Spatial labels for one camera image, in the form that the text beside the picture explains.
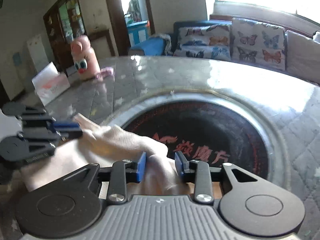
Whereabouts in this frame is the dark door frame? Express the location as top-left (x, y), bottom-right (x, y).
top-left (106, 0), bottom-right (155, 56)

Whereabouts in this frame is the pink cartoon water bottle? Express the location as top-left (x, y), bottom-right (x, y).
top-left (71, 35), bottom-right (100, 80)

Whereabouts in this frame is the butterfly cushion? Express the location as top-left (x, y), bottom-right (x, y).
top-left (232, 18), bottom-right (286, 70)
top-left (174, 24), bottom-right (231, 61)

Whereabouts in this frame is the cream long-sleeve garment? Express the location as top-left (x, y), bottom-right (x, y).
top-left (21, 113), bottom-right (191, 196)

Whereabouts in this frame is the white plush toy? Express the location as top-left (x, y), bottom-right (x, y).
top-left (313, 31), bottom-right (320, 43)

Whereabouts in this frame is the blue blanket on sofa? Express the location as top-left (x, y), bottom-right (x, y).
top-left (128, 34), bottom-right (172, 56)

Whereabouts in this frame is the dark wooden cabinet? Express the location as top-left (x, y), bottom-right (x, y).
top-left (43, 0), bottom-right (116, 74)

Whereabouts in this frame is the pink bottle strap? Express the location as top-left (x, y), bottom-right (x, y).
top-left (94, 66), bottom-right (115, 80)

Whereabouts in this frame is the dark blue sofa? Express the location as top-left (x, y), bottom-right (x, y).
top-left (128, 15), bottom-right (320, 86)

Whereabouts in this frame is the plain beige cushion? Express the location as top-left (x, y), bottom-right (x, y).
top-left (286, 30), bottom-right (320, 83)

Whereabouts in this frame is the grey quilted table cover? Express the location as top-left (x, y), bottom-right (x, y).
top-left (0, 55), bottom-right (320, 240)

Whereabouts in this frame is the middle butterfly cushion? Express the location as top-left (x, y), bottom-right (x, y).
top-left (232, 18), bottom-right (286, 70)

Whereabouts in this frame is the white refrigerator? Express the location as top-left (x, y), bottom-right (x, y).
top-left (27, 35), bottom-right (49, 73)

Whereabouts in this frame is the tissue pack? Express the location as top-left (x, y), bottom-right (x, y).
top-left (31, 62), bottom-right (71, 106)

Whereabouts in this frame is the left butterfly cushion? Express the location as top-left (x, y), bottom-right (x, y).
top-left (174, 24), bottom-right (231, 61)

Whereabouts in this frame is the round black stove plate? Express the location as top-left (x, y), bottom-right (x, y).
top-left (123, 101), bottom-right (268, 179)

